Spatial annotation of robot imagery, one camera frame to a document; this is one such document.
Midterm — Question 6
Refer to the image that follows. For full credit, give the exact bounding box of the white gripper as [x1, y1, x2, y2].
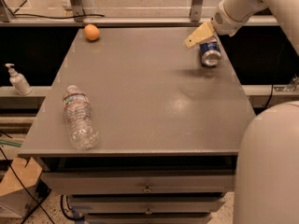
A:
[184, 1, 241, 49]

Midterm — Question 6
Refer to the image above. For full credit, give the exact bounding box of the blue pepsi can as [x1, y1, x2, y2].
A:
[199, 36, 221, 67]

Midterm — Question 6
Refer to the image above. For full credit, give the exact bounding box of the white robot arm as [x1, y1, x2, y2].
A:
[184, 0, 299, 224]

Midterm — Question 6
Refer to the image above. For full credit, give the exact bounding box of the grey drawer cabinet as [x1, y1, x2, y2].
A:
[21, 27, 254, 224]

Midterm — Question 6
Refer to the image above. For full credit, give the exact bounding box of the orange fruit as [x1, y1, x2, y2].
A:
[83, 24, 100, 41]

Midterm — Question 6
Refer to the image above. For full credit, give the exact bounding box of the clear plastic water bottle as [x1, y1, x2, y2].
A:
[63, 85, 99, 150]

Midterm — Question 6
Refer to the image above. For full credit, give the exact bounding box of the white pump dispenser bottle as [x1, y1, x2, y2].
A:
[6, 63, 32, 96]

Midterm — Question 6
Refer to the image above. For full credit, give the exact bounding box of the cardboard box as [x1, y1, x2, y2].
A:
[0, 158, 42, 218]

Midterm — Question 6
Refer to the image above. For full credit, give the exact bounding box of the right metal frame post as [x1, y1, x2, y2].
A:
[190, 0, 204, 21]

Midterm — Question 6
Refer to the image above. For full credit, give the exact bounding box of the metal frame post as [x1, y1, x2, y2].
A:
[190, 0, 204, 21]
[70, 0, 85, 22]

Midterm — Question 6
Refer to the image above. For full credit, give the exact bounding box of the left metal frame post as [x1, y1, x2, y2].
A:
[70, 0, 85, 22]

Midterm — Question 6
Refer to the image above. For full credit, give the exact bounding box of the black cable on shelf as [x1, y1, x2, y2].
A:
[12, 13, 106, 21]

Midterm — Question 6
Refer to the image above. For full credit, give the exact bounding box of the black floor cable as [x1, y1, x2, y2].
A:
[0, 147, 56, 224]

